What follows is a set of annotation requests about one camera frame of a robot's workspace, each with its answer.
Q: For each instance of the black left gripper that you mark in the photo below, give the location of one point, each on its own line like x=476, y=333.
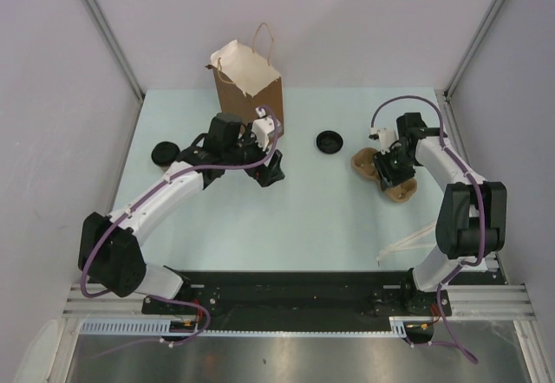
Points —
x=266, y=175

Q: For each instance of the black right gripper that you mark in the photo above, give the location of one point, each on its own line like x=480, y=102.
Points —
x=388, y=177

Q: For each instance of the black plastic cup lid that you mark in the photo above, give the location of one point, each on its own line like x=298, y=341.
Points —
x=329, y=142

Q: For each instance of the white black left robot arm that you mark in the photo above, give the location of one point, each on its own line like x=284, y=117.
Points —
x=110, y=248

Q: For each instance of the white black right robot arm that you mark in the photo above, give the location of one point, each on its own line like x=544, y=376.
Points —
x=472, y=219

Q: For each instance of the brown cardboard cup carrier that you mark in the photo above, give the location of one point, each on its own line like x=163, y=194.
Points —
x=362, y=162

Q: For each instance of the white wrapped straw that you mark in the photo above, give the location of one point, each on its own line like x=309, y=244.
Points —
x=414, y=246
x=415, y=237

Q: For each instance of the brown paper bag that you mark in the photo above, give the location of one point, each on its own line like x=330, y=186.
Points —
x=245, y=80

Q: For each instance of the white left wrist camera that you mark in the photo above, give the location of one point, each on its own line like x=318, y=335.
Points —
x=265, y=127

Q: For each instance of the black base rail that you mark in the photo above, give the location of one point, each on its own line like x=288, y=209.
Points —
x=302, y=301

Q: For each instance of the white slotted cable duct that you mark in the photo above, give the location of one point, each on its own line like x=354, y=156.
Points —
x=170, y=329

